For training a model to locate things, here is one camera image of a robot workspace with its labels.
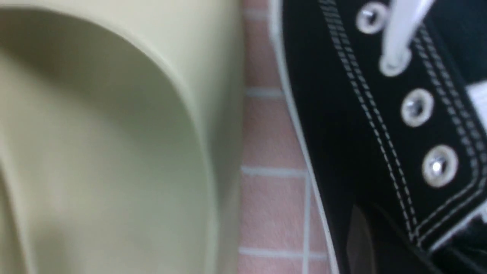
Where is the black canvas sneaker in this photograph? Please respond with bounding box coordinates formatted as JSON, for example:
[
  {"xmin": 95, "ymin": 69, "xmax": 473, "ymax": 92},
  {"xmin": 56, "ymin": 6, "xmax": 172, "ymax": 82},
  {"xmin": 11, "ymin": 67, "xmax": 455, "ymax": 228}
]
[{"xmin": 269, "ymin": 0, "xmax": 486, "ymax": 274}]

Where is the pink checkered tablecloth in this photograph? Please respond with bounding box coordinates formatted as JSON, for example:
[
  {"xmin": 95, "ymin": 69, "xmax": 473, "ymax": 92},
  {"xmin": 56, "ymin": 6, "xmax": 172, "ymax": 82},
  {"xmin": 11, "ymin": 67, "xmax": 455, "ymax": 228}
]
[{"xmin": 238, "ymin": 0, "xmax": 331, "ymax": 274}]

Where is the green slipper, inner right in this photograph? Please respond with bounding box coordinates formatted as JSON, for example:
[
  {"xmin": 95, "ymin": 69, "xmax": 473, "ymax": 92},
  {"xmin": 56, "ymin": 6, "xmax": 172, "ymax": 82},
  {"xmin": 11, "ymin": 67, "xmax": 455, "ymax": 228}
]
[{"xmin": 1, "ymin": 0, "xmax": 245, "ymax": 274}]

